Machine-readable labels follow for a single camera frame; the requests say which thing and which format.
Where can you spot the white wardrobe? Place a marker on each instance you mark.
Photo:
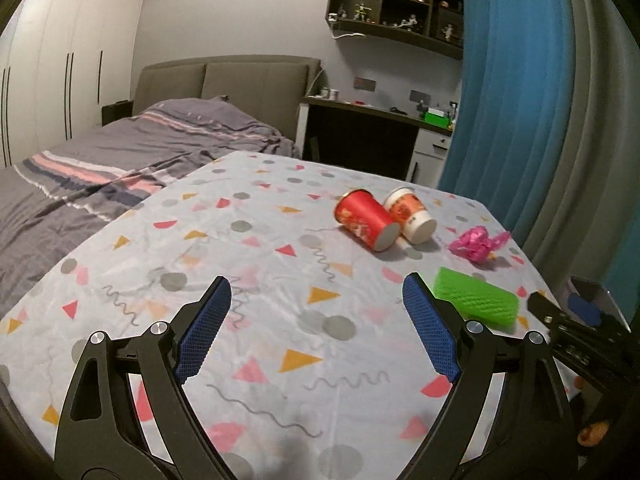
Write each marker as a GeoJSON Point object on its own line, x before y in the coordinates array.
{"type": "Point", "coordinates": [65, 50]}

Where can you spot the black bedside stand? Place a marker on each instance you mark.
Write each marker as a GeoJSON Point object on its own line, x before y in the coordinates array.
{"type": "Point", "coordinates": [116, 112]}

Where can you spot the green foam net sleeve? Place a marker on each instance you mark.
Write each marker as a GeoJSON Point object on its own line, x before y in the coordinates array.
{"type": "Point", "coordinates": [475, 297]}

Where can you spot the beige padded headboard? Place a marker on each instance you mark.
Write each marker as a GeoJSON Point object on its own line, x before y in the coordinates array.
{"type": "Point", "coordinates": [235, 77]}

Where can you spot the orange white paper cup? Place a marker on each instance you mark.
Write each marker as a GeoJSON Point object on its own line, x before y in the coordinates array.
{"type": "Point", "coordinates": [410, 212]}

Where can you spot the green box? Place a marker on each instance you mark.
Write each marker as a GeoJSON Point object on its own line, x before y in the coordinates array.
{"type": "Point", "coordinates": [436, 117]}

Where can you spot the red paper cup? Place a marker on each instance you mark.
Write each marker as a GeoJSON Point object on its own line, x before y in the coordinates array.
{"type": "Point", "coordinates": [365, 217]}

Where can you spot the row of small figurines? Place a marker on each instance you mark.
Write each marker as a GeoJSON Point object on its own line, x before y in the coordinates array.
{"type": "Point", "coordinates": [400, 7]}

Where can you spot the printed tablecloth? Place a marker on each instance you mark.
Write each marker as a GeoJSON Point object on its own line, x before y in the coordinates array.
{"type": "Point", "coordinates": [280, 270]}

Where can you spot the dark wall shelf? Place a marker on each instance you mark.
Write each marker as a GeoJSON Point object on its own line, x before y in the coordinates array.
{"type": "Point", "coordinates": [395, 5]}

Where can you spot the pink plastic bag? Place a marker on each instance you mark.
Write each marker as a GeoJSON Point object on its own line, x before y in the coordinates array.
{"type": "Point", "coordinates": [475, 245]}

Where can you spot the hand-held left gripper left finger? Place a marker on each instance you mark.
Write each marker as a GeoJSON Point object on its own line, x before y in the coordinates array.
{"type": "Point", "coordinates": [205, 330]}

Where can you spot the bed with grey bedding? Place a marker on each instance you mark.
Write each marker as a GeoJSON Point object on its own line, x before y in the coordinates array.
{"type": "Point", "coordinates": [100, 175]}

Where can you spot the grey trash bin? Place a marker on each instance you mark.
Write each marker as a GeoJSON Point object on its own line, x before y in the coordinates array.
{"type": "Point", "coordinates": [602, 295]}

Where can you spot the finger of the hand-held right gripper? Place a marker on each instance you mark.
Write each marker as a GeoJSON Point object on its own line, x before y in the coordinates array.
{"type": "Point", "coordinates": [584, 307]}
{"type": "Point", "coordinates": [544, 307]}

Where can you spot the dark wall socket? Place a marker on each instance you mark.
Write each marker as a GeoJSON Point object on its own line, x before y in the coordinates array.
{"type": "Point", "coordinates": [365, 84]}
{"type": "Point", "coordinates": [420, 96]}

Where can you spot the grey curtain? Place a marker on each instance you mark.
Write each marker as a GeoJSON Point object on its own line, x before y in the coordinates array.
{"type": "Point", "coordinates": [590, 135]}

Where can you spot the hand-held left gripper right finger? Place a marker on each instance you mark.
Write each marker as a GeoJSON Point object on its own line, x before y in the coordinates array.
{"type": "Point", "coordinates": [430, 327]}

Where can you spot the dark desk with white drawers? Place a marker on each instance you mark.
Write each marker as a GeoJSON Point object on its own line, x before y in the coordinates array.
{"type": "Point", "coordinates": [360, 135]}

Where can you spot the blue curtain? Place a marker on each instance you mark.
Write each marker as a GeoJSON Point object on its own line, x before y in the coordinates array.
{"type": "Point", "coordinates": [500, 85]}

